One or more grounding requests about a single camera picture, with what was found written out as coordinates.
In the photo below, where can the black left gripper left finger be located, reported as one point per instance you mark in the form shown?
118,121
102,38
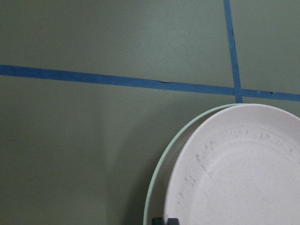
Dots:
157,221

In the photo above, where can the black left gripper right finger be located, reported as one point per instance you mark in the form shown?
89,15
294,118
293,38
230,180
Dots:
173,221

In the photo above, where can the pink plate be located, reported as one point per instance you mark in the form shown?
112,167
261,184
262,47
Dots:
240,167

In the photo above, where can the cream plate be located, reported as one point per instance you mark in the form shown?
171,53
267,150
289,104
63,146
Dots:
155,199

